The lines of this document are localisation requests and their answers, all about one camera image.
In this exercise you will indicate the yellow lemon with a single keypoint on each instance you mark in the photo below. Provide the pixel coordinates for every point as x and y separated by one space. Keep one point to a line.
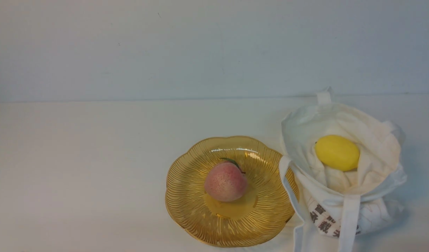
337 152

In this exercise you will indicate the white cloth tote bag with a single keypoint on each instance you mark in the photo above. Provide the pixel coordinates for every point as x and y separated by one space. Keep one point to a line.
341 204

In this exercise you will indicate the pink peach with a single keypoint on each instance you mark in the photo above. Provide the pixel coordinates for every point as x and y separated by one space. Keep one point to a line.
226 181

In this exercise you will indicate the amber glass ribbed plate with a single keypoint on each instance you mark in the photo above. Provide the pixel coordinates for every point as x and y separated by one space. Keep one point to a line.
257 217

